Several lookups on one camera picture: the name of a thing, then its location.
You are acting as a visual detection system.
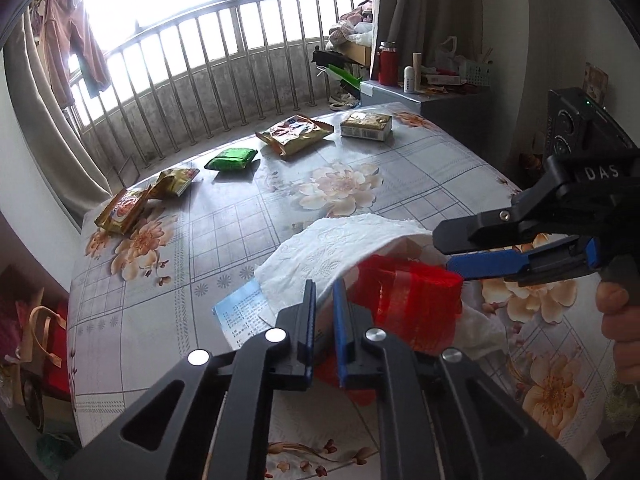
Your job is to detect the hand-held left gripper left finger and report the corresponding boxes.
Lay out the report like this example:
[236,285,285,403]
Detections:
[59,279,318,480]

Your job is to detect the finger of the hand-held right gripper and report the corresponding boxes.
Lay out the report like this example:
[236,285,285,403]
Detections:
[446,234,604,289]
[432,175,566,256]

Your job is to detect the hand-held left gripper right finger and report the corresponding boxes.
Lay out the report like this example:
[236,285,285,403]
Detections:
[332,277,587,480]

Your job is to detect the white tissue paper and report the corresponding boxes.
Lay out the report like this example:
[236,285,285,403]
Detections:
[254,212,508,361]

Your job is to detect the red plastic bag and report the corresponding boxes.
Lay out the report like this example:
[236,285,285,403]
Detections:
[312,255,463,408]

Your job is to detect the yellow cardboard box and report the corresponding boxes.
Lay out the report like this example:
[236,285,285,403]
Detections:
[340,111,393,142]

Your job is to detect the person's right hand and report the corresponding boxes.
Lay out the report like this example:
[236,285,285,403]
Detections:
[601,280,640,386]

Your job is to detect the blue white paper leaflet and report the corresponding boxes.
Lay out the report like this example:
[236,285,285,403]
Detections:
[211,277,281,353]

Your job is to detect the grey cabinet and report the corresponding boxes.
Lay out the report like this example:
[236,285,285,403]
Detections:
[360,79,493,136]

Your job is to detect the floral tablecloth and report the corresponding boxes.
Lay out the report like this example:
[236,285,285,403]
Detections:
[67,102,616,480]

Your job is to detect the white plastic basket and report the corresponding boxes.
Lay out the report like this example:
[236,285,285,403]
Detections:
[457,57,493,86]

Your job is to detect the white plastic bag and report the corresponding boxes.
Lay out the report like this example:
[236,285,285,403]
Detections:
[436,35,459,70]

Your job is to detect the red thermos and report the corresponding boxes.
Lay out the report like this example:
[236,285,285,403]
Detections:
[377,41,398,86]

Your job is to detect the small green snack packet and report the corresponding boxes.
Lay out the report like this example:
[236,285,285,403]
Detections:
[204,147,260,173]

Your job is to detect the orange chip bag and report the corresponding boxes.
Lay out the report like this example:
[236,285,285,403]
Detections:
[255,115,335,161]

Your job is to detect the green folded bag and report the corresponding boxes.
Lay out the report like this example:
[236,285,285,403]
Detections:
[327,64,364,89]

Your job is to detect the gold snack packet red label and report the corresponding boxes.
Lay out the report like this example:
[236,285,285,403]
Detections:
[95,187,151,236]

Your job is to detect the grey curtain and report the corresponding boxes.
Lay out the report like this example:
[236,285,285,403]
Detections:
[372,0,481,68]

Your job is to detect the pile of clothes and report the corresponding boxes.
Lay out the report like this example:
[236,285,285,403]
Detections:
[327,5,376,48]

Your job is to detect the red paper bag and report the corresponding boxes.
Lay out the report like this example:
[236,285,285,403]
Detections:
[27,300,72,402]

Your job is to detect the green cloth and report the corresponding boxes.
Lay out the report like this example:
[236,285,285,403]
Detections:
[37,432,81,467]

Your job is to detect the metal window railing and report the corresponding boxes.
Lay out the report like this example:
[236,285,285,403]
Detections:
[70,0,373,171]

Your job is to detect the pink hanging clothes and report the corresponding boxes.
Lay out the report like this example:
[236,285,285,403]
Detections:
[40,0,111,111]

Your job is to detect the small wall picture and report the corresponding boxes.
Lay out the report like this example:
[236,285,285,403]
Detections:
[582,62,609,106]

